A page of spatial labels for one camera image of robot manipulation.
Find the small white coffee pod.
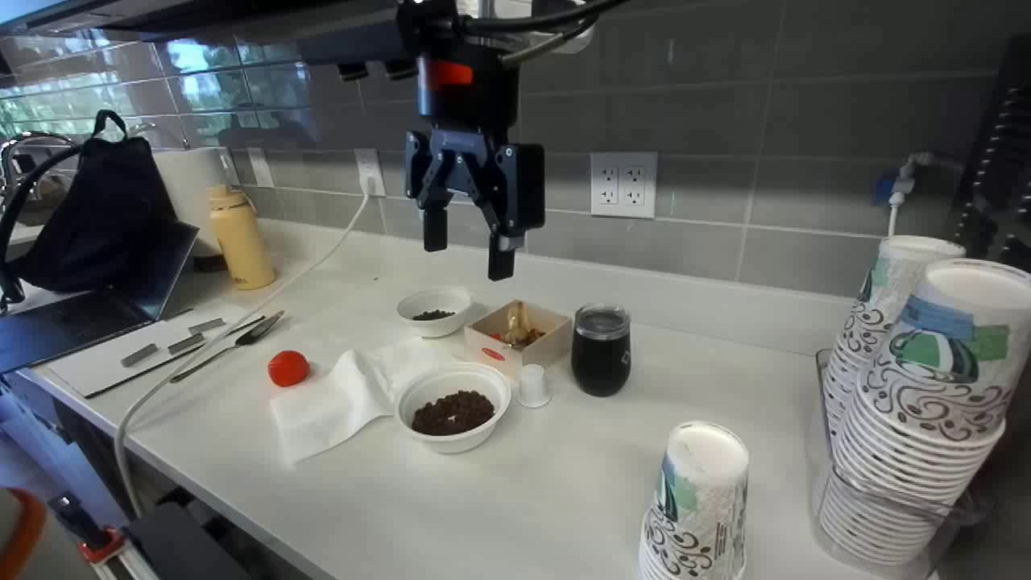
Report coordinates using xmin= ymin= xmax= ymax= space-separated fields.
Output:
xmin=520 ymin=365 xmax=550 ymax=408

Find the yellow bottle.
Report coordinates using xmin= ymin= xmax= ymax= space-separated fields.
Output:
xmin=207 ymin=183 xmax=277 ymax=290

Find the black tumbler cup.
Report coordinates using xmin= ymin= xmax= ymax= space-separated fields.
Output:
xmin=569 ymin=307 xmax=632 ymax=397

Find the white wall outlet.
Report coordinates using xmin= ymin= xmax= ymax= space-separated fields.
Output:
xmin=588 ymin=151 xmax=656 ymax=220

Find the paper cup stack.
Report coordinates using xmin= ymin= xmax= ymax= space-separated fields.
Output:
xmin=821 ymin=236 xmax=963 ymax=433
xmin=639 ymin=423 xmax=749 ymax=580
xmin=814 ymin=257 xmax=1031 ymax=569

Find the white outlet with plug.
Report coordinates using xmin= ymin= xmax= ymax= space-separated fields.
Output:
xmin=353 ymin=147 xmax=385 ymax=197

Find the brown cardboard box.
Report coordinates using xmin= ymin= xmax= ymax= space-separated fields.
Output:
xmin=463 ymin=301 xmax=569 ymax=373

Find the white paper towel roll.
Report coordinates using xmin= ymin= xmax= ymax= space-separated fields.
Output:
xmin=153 ymin=147 xmax=224 ymax=255

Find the paper cup stack rear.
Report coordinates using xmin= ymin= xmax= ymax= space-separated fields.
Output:
xmin=821 ymin=236 xmax=963 ymax=433

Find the red ball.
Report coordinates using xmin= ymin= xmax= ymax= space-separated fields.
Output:
xmin=268 ymin=351 xmax=308 ymax=387

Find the black backpack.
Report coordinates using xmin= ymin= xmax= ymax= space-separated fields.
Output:
xmin=0 ymin=111 xmax=177 ymax=307

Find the white power cable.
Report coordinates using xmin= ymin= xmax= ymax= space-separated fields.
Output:
xmin=114 ymin=188 xmax=378 ymax=519

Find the small white bowl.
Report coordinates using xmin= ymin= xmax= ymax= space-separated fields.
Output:
xmin=395 ymin=288 xmax=474 ymax=339

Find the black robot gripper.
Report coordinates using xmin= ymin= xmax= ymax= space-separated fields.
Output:
xmin=407 ymin=48 xmax=544 ymax=280

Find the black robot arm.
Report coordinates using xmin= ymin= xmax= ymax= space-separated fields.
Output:
xmin=296 ymin=0 xmax=624 ymax=280

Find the paper cup stack right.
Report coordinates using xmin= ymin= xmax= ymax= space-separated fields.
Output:
xmin=814 ymin=257 xmax=1031 ymax=569

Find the paper cup stack front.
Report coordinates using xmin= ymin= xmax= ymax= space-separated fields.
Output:
xmin=639 ymin=423 xmax=749 ymax=580

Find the white bowl of coffee beans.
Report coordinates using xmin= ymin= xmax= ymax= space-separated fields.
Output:
xmin=395 ymin=365 xmax=515 ymax=454

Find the white paper napkin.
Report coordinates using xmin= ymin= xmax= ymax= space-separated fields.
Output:
xmin=268 ymin=342 xmax=457 ymax=464

